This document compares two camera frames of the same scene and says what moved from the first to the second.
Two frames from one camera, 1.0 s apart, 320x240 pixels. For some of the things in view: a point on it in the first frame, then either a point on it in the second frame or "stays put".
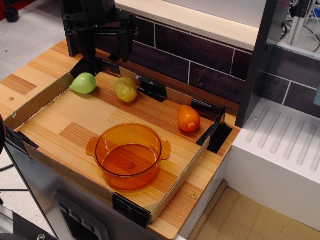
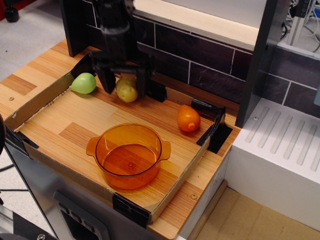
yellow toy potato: (126, 89) stays put
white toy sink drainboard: (275, 161) stays put
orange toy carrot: (189, 118) stays put
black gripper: (99, 18) to (121, 56)
